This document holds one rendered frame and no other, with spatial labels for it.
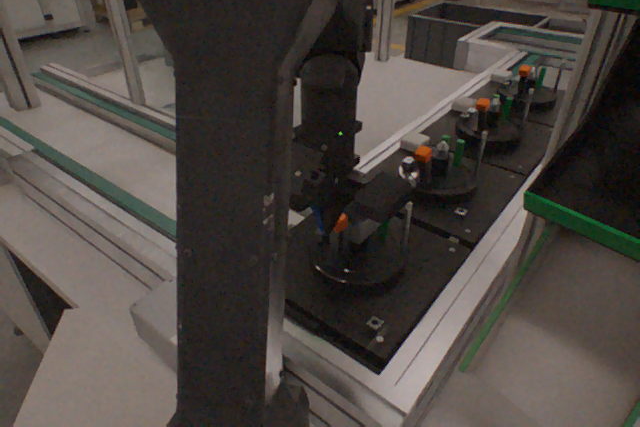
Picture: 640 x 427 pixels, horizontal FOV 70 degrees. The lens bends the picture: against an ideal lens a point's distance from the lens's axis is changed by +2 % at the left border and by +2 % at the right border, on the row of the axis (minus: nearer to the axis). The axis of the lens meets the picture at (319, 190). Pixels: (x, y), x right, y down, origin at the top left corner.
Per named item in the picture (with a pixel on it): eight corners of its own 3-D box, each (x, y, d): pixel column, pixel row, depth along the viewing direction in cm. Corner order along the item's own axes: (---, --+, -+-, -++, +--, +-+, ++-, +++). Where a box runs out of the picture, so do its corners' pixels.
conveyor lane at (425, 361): (405, 449, 54) (415, 400, 48) (216, 312, 71) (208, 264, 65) (613, 110, 134) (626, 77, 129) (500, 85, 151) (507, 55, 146)
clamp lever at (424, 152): (427, 186, 76) (425, 156, 70) (417, 182, 77) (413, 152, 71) (438, 171, 77) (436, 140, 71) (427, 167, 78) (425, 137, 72)
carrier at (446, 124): (524, 184, 85) (543, 123, 78) (409, 146, 97) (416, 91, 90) (560, 137, 100) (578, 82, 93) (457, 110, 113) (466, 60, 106)
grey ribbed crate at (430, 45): (514, 82, 220) (527, 34, 207) (401, 58, 252) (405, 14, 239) (541, 60, 248) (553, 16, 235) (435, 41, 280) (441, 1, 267)
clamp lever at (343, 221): (337, 269, 59) (339, 222, 54) (325, 262, 60) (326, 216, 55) (353, 254, 61) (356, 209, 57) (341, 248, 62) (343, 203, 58)
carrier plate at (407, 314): (384, 371, 52) (385, 359, 51) (239, 278, 64) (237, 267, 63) (468, 258, 68) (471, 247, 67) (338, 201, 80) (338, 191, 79)
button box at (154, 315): (244, 430, 51) (239, 398, 48) (137, 336, 62) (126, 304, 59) (286, 385, 56) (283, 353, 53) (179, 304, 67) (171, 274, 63)
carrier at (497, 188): (472, 253, 69) (489, 184, 62) (343, 197, 81) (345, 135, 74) (524, 185, 84) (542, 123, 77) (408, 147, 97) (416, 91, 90)
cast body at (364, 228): (359, 245, 59) (361, 201, 55) (331, 232, 61) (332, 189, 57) (391, 215, 64) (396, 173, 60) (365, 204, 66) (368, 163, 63)
